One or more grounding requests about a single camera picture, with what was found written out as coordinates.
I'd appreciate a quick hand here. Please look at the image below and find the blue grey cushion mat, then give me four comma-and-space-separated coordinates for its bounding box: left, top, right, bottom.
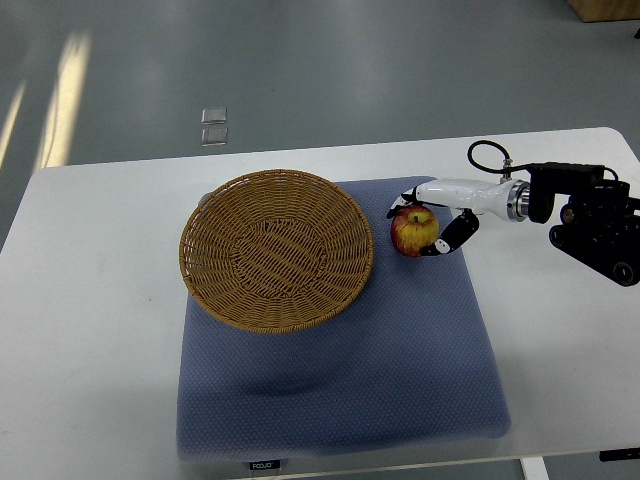
177, 177, 511, 463

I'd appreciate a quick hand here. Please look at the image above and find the wooden box corner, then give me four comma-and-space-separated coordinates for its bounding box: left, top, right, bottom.
568, 0, 639, 23

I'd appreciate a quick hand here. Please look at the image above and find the red yellow apple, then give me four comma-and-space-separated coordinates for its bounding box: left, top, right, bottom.
390, 205, 440, 257

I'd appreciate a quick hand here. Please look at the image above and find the black label tag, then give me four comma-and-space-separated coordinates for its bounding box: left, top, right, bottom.
247, 459, 281, 472

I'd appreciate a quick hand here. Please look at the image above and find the metal floor plate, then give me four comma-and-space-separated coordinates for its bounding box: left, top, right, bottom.
201, 107, 227, 124
201, 126, 228, 147

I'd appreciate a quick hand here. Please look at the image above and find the brown wicker basket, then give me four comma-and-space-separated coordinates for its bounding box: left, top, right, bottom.
179, 169, 374, 334

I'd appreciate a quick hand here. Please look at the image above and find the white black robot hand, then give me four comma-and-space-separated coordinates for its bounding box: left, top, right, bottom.
387, 179, 529, 257

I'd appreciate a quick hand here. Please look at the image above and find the upper metal floor plate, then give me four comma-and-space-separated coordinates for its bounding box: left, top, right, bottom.
201, 107, 227, 124

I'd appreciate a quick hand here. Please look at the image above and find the lower metal floor plate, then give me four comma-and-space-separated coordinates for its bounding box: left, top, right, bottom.
201, 126, 228, 147

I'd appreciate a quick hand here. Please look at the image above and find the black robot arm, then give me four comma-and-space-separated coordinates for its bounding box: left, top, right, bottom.
523, 162, 639, 287

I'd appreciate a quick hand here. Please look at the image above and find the black cable loop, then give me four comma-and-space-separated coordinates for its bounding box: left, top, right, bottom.
467, 139, 531, 182

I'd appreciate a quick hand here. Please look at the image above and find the black table bracket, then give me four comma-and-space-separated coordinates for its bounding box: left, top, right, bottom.
599, 447, 640, 462

